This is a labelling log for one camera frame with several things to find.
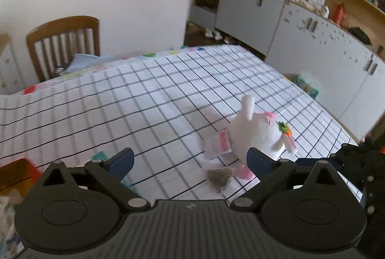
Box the white drawer cabinet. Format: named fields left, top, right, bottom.
left=0, top=33, right=25, bottom=95

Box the blue cloth on chair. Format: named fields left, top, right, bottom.
left=56, top=54, right=118, bottom=76

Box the wooden chair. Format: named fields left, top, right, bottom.
left=26, top=16, right=101, bottom=82

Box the red storage box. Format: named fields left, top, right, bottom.
left=0, top=159, right=42, bottom=197

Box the red thermos bottle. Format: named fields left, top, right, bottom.
left=332, top=3, right=345, bottom=26

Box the black grid white tablecloth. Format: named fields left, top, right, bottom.
left=1, top=46, right=353, bottom=201

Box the white plush bunny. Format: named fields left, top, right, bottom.
left=203, top=95, right=298, bottom=180

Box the grey sideboard cabinet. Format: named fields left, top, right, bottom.
left=190, top=0, right=384, bottom=138

